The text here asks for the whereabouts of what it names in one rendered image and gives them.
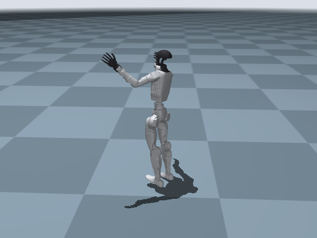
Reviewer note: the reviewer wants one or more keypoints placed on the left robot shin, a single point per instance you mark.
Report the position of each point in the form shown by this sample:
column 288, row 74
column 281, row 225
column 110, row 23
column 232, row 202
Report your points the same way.
column 156, row 161

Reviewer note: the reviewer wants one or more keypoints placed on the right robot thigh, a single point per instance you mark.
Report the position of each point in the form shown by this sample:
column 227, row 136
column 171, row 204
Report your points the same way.
column 162, row 132

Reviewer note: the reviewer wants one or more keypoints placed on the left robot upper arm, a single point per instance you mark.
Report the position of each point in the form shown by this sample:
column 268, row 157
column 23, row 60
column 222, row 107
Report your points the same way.
column 151, row 77

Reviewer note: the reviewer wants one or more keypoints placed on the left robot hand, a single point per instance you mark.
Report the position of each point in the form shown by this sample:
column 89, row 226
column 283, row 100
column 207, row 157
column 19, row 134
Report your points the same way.
column 111, row 62

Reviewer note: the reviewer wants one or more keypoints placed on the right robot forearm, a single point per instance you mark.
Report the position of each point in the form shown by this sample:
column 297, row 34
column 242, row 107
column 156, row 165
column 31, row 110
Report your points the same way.
column 156, row 66

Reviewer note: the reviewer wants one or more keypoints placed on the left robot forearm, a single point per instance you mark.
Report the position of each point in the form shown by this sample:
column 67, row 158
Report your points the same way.
column 128, row 78

